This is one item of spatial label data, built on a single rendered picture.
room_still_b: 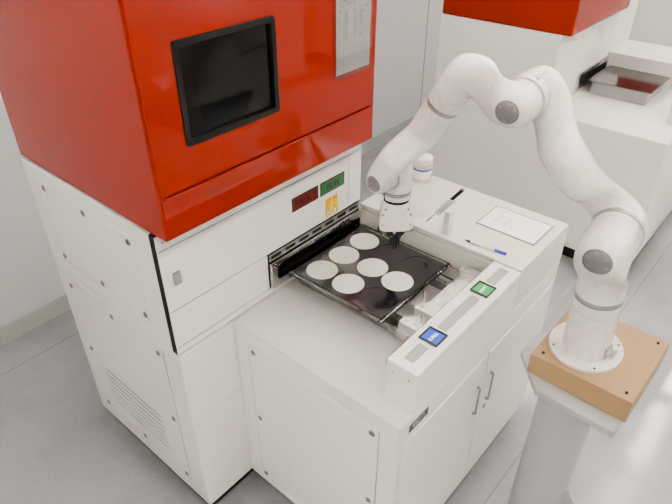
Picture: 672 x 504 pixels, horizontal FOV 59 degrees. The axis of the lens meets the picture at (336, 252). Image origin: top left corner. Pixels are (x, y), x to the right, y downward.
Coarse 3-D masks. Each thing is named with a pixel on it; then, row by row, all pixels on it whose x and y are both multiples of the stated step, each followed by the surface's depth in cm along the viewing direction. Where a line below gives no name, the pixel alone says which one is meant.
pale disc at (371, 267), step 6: (372, 258) 194; (360, 264) 191; (366, 264) 191; (372, 264) 191; (378, 264) 191; (384, 264) 191; (360, 270) 188; (366, 270) 188; (372, 270) 188; (378, 270) 188; (384, 270) 188; (372, 276) 186
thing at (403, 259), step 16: (384, 240) 202; (320, 256) 195; (368, 256) 195; (384, 256) 195; (400, 256) 195; (416, 256) 195; (304, 272) 187; (352, 272) 187; (416, 272) 188; (432, 272) 187; (368, 288) 181; (384, 288) 181; (416, 288) 181; (368, 304) 175; (384, 304) 175
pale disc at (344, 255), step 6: (342, 246) 199; (330, 252) 196; (336, 252) 196; (342, 252) 197; (348, 252) 197; (354, 252) 197; (330, 258) 194; (336, 258) 194; (342, 258) 194; (348, 258) 194; (354, 258) 194
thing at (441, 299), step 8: (456, 280) 187; (464, 280) 187; (448, 288) 184; (456, 288) 184; (440, 296) 181; (448, 296) 181; (432, 304) 178; (440, 304) 178; (416, 320) 172; (424, 320) 172; (400, 336) 168; (408, 336) 166
